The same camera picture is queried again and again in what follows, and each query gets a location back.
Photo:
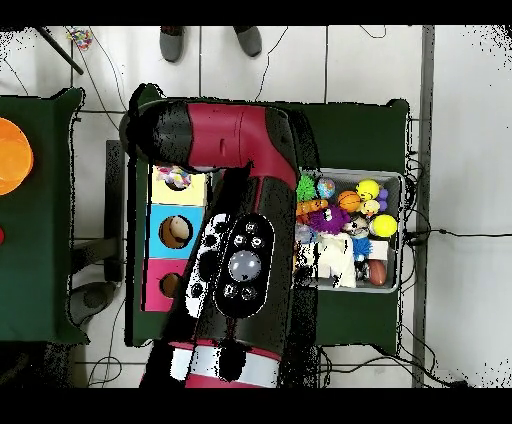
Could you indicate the green spiky ball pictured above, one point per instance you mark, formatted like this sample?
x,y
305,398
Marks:
x,y
306,188

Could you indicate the thin black rod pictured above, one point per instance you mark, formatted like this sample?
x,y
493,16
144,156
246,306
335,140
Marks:
x,y
58,49

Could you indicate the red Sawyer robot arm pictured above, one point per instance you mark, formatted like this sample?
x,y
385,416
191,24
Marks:
x,y
224,132

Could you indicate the orange toy basketball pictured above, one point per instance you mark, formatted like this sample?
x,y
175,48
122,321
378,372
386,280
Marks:
x,y
349,200

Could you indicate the yellow ball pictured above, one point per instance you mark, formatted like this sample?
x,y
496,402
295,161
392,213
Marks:
x,y
384,226
368,190

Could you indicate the small colourful floor toy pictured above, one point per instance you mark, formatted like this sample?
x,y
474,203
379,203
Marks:
x,y
78,38

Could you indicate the wooden box with three holes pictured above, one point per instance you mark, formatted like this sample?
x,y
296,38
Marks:
x,y
160,240

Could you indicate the orange round bowl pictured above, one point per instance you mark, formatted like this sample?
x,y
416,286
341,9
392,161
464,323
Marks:
x,y
14,156

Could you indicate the small dotted cloth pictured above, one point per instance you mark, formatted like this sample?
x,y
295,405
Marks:
x,y
172,177

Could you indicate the grey round stand base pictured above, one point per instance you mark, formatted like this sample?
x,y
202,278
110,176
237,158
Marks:
x,y
94,300

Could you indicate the cream knitted cloth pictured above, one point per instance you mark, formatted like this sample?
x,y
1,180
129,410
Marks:
x,y
340,262

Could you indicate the purple furry monster toy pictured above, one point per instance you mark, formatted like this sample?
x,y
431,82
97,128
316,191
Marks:
x,y
330,218

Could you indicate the dark green table cloth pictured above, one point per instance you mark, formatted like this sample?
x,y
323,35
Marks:
x,y
360,128
48,240

